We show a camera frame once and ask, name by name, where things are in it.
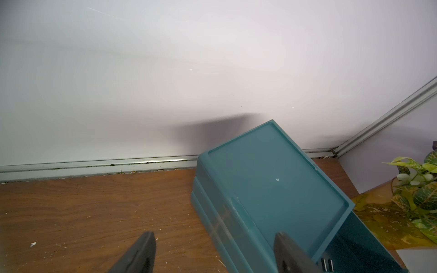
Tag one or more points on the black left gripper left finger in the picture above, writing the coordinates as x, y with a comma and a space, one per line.
139, 258

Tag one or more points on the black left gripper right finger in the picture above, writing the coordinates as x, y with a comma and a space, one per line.
290, 258

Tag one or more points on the teal top drawer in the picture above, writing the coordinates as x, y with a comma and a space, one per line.
355, 249

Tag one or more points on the dark teal drawer cabinet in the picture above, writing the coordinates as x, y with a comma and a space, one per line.
261, 183

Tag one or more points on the amber glass vase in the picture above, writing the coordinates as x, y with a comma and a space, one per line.
387, 221

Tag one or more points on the green artificial plant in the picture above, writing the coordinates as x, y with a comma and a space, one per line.
415, 191

